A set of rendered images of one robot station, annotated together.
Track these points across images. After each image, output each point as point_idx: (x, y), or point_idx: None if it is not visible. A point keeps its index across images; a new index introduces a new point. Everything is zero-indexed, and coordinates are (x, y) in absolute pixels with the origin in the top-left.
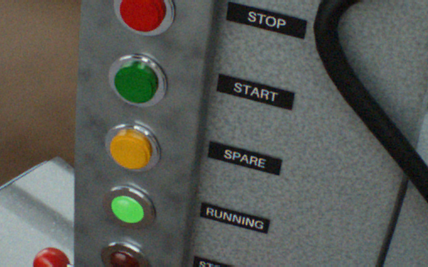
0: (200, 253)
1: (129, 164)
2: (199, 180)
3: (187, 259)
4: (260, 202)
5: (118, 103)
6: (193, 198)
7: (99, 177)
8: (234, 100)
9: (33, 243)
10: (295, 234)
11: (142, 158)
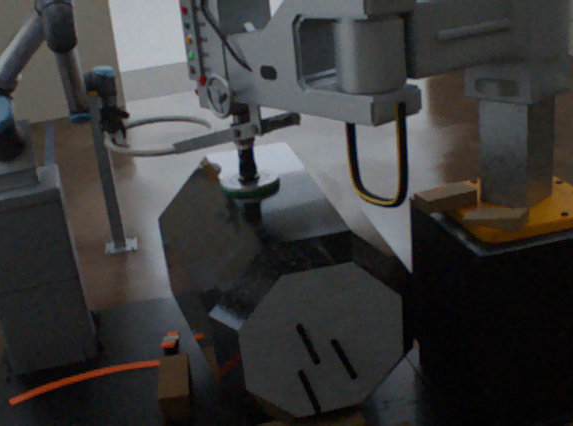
0: (204, 66)
1: (187, 42)
2: (200, 47)
3: (202, 68)
4: (207, 49)
5: (186, 31)
6: (198, 50)
7: (187, 49)
8: (200, 27)
9: (257, 153)
10: (212, 55)
11: (188, 40)
